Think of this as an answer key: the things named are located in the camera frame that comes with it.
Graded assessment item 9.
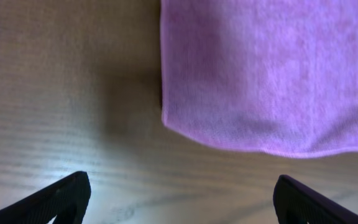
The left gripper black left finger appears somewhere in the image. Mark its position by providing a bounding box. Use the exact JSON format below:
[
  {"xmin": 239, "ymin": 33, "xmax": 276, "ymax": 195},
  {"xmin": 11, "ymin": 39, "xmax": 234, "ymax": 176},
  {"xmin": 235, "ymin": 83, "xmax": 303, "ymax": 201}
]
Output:
[{"xmin": 0, "ymin": 171, "xmax": 91, "ymax": 224}]

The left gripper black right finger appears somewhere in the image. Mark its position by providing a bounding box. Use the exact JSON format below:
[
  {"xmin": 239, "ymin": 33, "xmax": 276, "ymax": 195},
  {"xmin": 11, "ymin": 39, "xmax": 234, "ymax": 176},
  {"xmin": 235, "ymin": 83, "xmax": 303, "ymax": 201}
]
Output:
[{"xmin": 273, "ymin": 175, "xmax": 358, "ymax": 224}]

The purple microfiber cloth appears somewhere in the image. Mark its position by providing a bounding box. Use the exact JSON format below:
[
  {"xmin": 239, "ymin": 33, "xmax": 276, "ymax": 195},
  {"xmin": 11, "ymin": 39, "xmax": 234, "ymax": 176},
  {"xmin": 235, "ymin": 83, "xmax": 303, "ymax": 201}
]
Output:
[{"xmin": 160, "ymin": 0, "xmax": 358, "ymax": 158}]

